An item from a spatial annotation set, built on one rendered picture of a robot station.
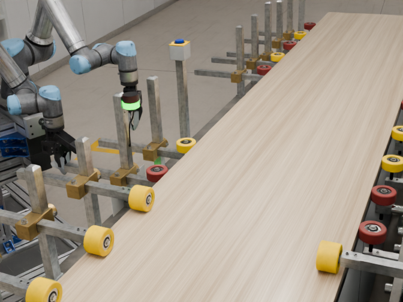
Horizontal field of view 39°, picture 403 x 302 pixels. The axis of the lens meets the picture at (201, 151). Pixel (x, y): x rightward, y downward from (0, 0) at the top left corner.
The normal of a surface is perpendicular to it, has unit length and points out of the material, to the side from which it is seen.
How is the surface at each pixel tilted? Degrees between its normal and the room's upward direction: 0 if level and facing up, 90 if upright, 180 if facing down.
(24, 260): 0
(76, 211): 0
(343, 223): 0
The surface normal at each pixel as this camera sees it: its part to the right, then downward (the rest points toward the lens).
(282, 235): -0.04, -0.90
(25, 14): 0.94, 0.11
